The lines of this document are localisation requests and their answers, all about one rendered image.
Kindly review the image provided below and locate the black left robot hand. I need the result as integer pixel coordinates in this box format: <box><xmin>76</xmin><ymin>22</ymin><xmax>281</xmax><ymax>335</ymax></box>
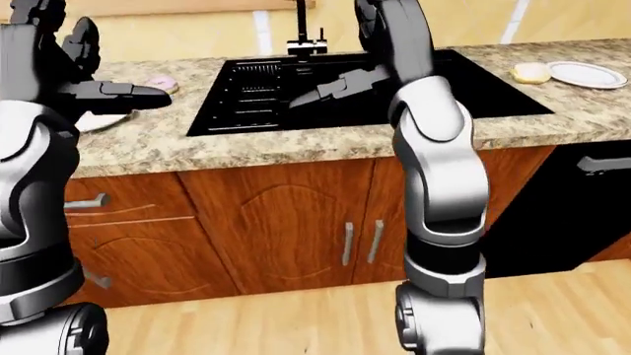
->
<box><xmin>0</xmin><ymin>0</ymin><xmax>173</xmax><ymax>116</ymax></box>

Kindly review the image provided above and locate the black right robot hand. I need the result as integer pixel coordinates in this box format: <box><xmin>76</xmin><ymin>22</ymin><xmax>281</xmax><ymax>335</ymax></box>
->
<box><xmin>288</xmin><ymin>0</ymin><xmax>438</xmax><ymax>110</ymax></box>

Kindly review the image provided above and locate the pink frosted donut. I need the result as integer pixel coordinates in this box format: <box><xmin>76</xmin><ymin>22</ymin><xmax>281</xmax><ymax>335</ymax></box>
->
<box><xmin>147</xmin><ymin>74</ymin><xmax>181</xmax><ymax>95</ymax></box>

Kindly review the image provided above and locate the black kitchen sink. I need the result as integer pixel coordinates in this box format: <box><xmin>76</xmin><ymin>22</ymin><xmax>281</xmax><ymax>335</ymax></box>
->
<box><xmin>185</xmin><ymin>48</ymin><xmax>556</xmax><ymax>138</ymax></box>

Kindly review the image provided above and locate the black sink faucet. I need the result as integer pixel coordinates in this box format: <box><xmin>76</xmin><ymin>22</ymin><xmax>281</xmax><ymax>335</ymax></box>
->
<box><xmin>286</xmin><ymin>0</ymin><xmax>329</xmax><ymax>62</ymax></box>

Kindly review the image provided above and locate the wooden cabinet drawer front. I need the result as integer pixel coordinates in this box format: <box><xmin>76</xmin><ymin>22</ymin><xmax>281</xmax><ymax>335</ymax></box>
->
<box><xmin>63</xmin><ymin>171</ymin><xmax>199</xmax><ymax>228</ymax></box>

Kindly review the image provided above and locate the wooden cabinet door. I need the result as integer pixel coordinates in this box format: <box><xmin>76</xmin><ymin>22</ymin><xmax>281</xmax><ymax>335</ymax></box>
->
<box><xmin>175</xmin><ymin>157</ymin><xmax>378</xmax><ymax>296</ymax></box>
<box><xmin>350</xmin><ymin>145</ymin><xmax>557</xmax><ymax>287</ymax></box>
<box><xmin>65</xmin><ymin>215</ymin><xmax>243</xmax><ymax>309</ymax></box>

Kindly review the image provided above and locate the white plate with dark rim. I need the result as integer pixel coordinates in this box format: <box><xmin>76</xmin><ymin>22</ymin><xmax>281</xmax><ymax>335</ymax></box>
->
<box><xmin>545</xmin><ymin>59</ymin><xmax>629</xmax><ymax>91</ymax></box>

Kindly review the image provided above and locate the black dishwasher front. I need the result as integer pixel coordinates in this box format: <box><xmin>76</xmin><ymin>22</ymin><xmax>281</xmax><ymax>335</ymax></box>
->
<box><xmin>478</xmin><ymin>139</ymin><xmax>631</xmax><ymax>280</ymax></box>

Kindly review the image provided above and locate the silver drawer handle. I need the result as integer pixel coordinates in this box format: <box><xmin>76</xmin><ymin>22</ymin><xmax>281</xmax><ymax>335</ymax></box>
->
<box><xmin>63</xmin><ymin>192</ymin><xmax>112</xmax><ymax>210</ymax></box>

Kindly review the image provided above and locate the silver cabinet handle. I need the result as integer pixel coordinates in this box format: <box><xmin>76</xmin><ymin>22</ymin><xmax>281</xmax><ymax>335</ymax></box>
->
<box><xmin>80</xmin><ymin>264</ymin><xmax>114</xmax><ymax>290</ymax></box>

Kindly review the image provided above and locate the silver vertical door handle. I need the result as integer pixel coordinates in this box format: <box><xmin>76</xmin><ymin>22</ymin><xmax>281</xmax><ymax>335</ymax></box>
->
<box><xmin>366</xmin><ymin>219</ymin><xmax>386</xmax><ymax>265</ymax></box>
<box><xmin>340</xmin><ymin>221</ymin><xmax>355</xmax><ymax>267</ymax></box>

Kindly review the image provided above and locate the silver dishwasher handle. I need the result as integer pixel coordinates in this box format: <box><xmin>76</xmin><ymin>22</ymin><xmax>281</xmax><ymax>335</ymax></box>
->
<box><xmin>576</xmin><ymin>155</ymin><xmax>631</xmax><ymax>176</ymax></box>

